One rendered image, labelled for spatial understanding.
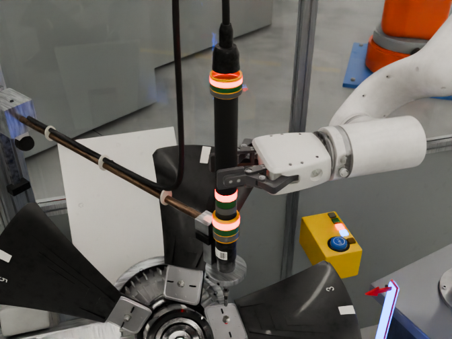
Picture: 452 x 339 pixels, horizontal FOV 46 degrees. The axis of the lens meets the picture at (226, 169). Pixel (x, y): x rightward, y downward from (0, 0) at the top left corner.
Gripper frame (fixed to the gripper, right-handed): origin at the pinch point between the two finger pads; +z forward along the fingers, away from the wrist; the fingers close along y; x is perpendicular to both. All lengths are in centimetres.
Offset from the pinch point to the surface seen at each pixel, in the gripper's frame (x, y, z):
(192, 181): -13.7, 17.0, 1.7
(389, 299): -38, 0, -35
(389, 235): -94, 70, -86
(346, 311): -36.7, -1.8, -24.2
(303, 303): -35.1, 1.0, -16.2
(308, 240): -49, 31, -31
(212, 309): -34.3, 3.5, 1.5
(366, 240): -94, 70, -76
